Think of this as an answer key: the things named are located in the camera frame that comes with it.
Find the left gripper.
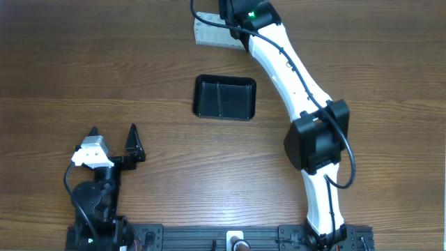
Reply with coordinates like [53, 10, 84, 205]
[87, 123, 146, 171]

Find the clear test tube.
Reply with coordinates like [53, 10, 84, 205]
[215, 82, 223, 117]
[198, 82, 206, 116]
[245, 84, 252, 118]

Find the black tray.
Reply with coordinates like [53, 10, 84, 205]
[192, 73, 257, 121]

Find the white test tube rack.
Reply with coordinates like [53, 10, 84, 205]
[194, 11, 247, 51]

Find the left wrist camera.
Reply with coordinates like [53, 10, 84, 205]
[71, 135, 115, 170]

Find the mounting rail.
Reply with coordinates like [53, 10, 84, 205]
[66, 224, 376, 251]

